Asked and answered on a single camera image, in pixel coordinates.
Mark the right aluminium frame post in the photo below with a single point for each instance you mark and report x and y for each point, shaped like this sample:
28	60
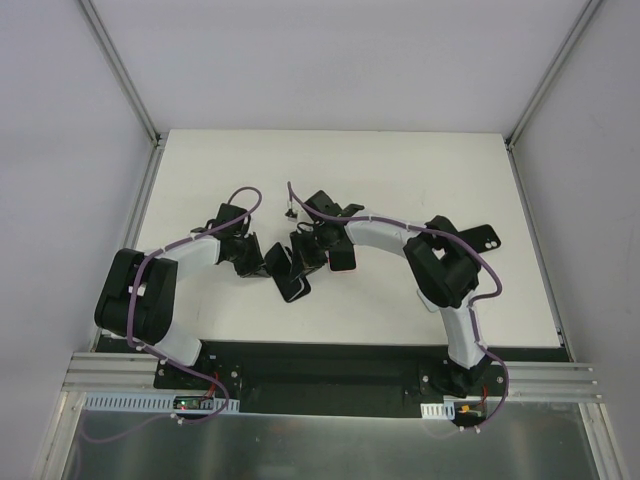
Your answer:
568	45

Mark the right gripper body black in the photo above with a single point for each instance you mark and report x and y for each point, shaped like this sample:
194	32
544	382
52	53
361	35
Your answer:
305	255

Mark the aluminium frame post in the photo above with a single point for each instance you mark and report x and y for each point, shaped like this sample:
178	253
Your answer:
116	65
568	45

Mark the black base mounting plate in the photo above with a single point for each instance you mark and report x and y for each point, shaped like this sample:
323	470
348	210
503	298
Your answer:
371	401

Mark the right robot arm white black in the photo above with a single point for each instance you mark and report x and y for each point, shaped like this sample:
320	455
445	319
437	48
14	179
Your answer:
444	266

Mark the left aluminium frame post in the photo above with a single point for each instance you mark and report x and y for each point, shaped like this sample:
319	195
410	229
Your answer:
116	65

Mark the black phone case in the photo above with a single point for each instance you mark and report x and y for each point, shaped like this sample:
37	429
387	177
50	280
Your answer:
482	238
278	263

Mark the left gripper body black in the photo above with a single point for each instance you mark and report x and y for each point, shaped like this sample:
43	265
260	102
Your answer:
252	255

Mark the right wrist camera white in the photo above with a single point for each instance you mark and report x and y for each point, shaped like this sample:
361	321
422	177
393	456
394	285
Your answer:
291	213

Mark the dark phone grey frame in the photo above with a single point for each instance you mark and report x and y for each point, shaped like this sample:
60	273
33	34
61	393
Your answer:
292	290

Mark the white cable duct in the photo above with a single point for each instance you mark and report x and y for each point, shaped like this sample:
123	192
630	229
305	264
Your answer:
438	411
159	403

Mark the right white cable duct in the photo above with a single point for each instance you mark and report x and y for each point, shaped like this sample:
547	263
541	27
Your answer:
438	411

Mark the pink phone case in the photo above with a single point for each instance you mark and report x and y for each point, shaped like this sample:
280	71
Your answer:
342	270

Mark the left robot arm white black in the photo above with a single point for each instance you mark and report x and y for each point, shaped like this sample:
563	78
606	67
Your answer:
138	297

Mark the light blue phone face-down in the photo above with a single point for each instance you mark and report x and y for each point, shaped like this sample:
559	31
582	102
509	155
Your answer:
431	307

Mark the left white cable duct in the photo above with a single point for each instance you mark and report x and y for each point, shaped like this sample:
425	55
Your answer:
159	403

